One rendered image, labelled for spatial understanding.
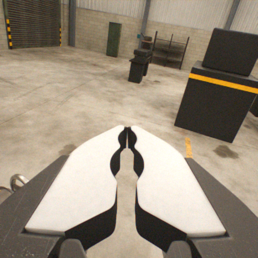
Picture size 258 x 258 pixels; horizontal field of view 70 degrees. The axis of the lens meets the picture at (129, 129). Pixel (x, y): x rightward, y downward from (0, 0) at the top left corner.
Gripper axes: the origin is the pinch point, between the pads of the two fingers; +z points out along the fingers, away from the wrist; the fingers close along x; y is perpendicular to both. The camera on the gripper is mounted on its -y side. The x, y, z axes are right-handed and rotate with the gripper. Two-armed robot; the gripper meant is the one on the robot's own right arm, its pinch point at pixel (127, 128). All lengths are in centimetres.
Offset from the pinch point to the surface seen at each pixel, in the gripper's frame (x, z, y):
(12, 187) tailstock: -41, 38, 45
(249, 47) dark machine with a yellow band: 217, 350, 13
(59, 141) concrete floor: -101, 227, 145
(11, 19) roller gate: -523, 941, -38
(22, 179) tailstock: -34, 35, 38
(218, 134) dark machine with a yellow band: 185, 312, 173
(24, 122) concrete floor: -173, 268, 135
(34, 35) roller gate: -500, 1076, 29
